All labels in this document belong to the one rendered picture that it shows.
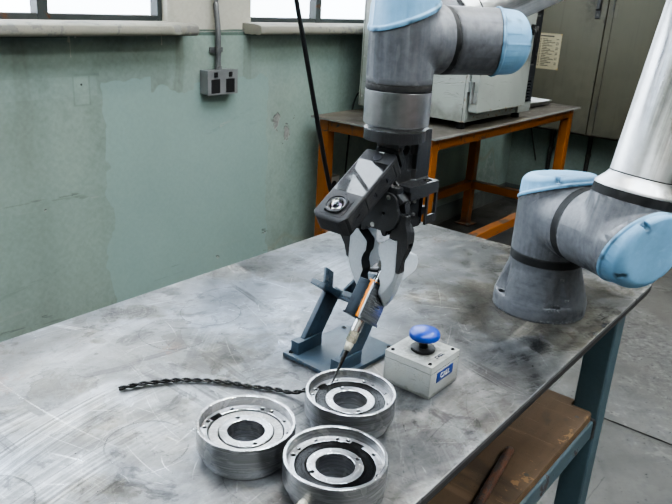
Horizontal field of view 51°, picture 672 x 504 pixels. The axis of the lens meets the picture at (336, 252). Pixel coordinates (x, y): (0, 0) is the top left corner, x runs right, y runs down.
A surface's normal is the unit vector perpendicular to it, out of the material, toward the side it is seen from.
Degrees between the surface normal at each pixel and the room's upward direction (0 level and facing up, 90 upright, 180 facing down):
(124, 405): 0
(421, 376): 90
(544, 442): 0
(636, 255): 97
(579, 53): 90
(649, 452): 0
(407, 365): 90
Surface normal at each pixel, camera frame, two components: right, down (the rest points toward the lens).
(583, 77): -0.63, 0.23
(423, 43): 0.41, 0.33
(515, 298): -0.70, -0.11
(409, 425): 0.06, -0.94
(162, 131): 0.78, 0.26
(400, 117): 0.06, 0.34
